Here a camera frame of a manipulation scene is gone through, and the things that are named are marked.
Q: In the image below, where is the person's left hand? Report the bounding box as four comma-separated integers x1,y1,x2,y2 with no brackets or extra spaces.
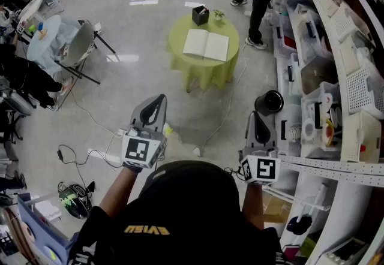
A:
122,161,144,174

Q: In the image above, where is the white folding chair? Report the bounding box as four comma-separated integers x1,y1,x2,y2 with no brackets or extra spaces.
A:
53,19,121,85

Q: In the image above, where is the white perforated plastic basket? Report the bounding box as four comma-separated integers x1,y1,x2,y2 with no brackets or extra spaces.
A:
329,2,374,43
346,66,384,115

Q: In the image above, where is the blue-covered paper notebook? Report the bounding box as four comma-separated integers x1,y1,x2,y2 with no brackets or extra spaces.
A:
182,28,230,63

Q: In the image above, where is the black cylindrical bin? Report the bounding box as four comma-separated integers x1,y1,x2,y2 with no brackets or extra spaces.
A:
254,89,284,117

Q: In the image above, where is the cream perforated plastic basket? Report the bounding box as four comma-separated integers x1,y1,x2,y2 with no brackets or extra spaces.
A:
338,37,361,76
317,0,340,18
340,109,382,164

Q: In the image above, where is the white toaster oven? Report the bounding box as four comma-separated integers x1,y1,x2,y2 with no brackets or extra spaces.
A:
323,236,371,265

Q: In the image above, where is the person's left forearm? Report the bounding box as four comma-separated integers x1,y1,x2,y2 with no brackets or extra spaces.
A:
98,164,142,218

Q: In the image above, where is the black power adapter cable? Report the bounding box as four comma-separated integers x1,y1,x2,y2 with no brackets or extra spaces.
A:
56,143,124,168

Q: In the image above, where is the round table with pale cloth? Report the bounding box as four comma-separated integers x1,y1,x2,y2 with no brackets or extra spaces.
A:
26,14,82,76

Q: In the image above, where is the row of clear storage bins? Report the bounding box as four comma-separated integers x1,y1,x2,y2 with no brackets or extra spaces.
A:
271,0,346,158

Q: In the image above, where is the black office chair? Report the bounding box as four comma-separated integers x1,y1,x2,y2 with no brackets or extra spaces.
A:
0,77,38,144

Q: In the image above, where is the person's black cap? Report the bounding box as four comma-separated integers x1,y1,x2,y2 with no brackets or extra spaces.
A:
139,160,242,222

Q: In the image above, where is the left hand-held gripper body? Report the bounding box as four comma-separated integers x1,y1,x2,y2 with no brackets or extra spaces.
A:
121,119,168,170

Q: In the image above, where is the white desk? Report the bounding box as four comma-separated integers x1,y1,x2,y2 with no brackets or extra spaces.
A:
17,0,65,26

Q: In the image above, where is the black square pen holder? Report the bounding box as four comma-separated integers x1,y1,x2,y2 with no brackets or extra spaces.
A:
191,5,210,26

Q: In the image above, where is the cardboard box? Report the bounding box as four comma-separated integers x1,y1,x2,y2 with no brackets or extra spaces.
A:
263,194,293,224

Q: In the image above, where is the person's black shirt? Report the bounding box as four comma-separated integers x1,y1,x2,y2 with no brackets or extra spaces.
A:
68,197,289,265

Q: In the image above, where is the black and green helmet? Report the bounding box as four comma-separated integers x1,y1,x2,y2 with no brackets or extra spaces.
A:
58,181,94,219

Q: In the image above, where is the round table with green cloth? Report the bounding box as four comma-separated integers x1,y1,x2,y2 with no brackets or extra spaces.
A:
167,13,241,94

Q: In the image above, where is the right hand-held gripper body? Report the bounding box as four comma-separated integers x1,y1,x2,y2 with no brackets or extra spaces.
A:
239,146,282,186

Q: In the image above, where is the blue storage box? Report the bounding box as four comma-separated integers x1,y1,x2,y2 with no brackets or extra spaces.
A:
16,193,76,265

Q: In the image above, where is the white metal shelf rack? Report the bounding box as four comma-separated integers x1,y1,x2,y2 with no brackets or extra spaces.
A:
271,0,384,265

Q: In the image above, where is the person's right forearm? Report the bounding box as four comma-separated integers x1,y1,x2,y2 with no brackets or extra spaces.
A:
241,182,266,230

